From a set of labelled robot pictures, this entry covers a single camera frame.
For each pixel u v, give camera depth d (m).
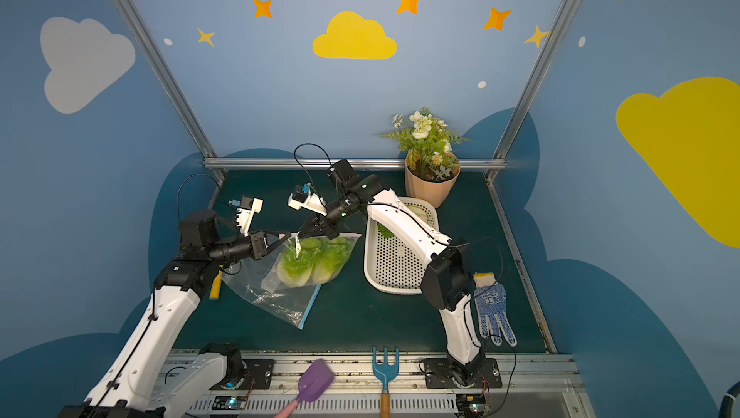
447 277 0.49
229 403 0.71
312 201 0.66
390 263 0.96
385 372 0.73
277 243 0.69
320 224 0.65
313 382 0.73
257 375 0.75
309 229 0.71
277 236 0.69
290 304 0.86
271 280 0.80
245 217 0.64
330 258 0.80
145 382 0.41
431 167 1.02
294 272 0.75
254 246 0.62
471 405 0.71
